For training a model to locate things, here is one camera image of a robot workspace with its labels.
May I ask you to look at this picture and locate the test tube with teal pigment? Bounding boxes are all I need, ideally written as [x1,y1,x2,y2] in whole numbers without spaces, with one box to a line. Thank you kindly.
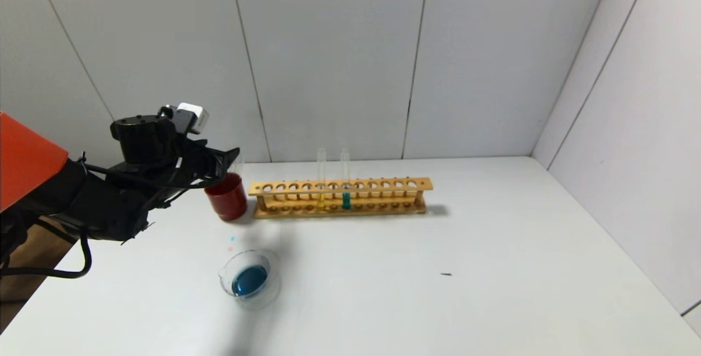
[341,148,352,210]

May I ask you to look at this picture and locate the wooden test tube rack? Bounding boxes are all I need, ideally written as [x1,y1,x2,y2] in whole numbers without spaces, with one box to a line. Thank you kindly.
[248,177,433,219]

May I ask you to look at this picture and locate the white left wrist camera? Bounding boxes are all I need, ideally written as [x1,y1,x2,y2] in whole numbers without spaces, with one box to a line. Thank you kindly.
[176,102,210,135]

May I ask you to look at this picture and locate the dark red cup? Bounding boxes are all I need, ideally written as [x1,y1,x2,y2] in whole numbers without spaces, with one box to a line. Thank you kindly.
[205,173,248,221]

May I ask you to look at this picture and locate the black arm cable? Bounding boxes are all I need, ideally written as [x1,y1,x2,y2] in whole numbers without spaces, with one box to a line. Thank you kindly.
[0,234,91,279]

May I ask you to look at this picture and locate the test tube with yellow pigment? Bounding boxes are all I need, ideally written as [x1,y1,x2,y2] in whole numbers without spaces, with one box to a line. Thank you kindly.
[317,148,327,210]

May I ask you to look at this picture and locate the clear glass beaker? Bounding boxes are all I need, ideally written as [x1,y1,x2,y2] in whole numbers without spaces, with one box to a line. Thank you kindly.
[219,250,282,311]

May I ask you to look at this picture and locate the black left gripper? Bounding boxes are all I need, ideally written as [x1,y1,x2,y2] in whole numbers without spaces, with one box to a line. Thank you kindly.
[175,138,240,188]

